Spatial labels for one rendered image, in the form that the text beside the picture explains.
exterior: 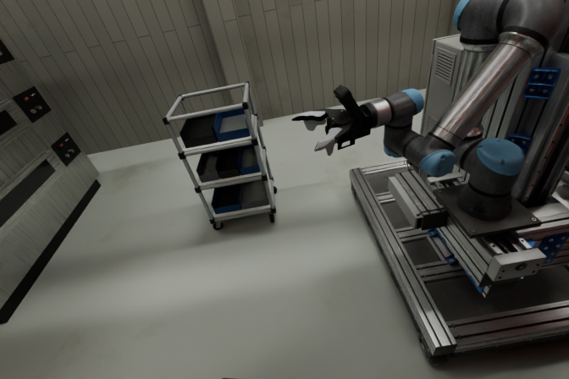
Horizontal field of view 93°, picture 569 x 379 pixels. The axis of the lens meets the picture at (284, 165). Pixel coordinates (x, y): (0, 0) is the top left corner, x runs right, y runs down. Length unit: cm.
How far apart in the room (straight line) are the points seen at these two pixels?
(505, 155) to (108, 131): 406
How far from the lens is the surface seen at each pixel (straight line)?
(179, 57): 357
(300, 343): 170
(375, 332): 171
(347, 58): 362
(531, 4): 86
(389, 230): 178
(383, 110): 77
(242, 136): 176
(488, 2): 91
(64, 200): 315
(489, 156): 99
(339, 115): 74
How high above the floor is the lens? 158
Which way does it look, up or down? 35 degrees down
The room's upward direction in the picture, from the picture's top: 12 degrees counter-clockwise
